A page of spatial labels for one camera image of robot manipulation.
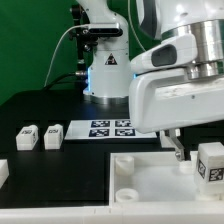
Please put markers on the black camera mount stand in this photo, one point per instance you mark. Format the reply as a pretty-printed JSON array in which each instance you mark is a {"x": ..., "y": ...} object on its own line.
[{"x": 84, "y": 43}]

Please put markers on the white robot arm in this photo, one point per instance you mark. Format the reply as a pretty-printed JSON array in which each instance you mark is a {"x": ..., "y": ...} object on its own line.
[{"x": 110, "y": 72}]

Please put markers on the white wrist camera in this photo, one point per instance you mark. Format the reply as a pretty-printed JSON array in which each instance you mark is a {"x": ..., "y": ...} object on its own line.
[{"x": 172, "y": 52}]

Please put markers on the white square tabletop part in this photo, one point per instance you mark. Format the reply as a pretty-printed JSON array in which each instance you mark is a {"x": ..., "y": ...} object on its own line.
[{"x": 154, "y": 177}]

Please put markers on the white sheet with markers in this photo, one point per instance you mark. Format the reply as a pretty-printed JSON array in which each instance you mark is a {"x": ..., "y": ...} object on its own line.
[{"x": 104, "y": 129}]

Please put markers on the white block left edge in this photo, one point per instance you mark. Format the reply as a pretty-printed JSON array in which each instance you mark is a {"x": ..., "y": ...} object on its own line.
[{"x": 4, "y": 172}]

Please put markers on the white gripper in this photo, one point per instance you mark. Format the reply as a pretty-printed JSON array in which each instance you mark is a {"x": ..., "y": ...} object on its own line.
[{"x": 167, "y": 99}]

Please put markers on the white front rail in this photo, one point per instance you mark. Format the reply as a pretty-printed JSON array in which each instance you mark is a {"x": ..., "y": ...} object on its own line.
[{"x": 198, "y": 212}]

